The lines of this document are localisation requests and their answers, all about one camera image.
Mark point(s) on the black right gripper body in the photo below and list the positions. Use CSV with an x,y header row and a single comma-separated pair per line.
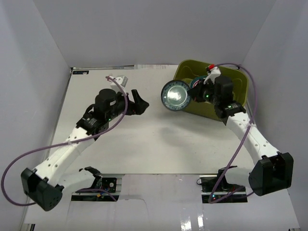
x,y
206,92

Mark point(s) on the teal scalloped plate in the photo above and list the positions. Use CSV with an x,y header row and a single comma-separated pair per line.
x,y
190,84

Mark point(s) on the white green rimmed plate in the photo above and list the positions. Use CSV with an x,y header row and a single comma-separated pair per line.
x,y
198,80

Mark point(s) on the white papers at back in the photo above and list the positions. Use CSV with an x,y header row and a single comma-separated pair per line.
x,y
155,66

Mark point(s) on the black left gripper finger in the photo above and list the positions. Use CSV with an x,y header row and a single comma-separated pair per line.
x,y
141,107
137,98

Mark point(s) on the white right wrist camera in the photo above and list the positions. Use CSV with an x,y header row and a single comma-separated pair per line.
x,y
212,72

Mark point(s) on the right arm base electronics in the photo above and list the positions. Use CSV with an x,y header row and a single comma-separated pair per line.
x,y
207,183

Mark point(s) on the black label sticker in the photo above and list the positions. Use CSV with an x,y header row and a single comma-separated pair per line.
x,y
83,72

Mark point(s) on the olive green plastic bin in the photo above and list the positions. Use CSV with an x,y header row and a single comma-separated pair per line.
x,y
188,70

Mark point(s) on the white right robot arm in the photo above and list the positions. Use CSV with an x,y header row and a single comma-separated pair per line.
x,y
272,169

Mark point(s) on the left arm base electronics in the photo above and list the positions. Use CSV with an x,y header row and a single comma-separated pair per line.
x,y
103,190

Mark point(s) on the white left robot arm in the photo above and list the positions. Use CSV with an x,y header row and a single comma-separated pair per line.
x,y
44,184

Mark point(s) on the small blue patterned dish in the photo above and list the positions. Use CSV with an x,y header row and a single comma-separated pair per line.
x,y
174,95

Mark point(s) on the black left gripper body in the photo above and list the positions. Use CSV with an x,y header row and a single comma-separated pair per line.
x,y
131,104

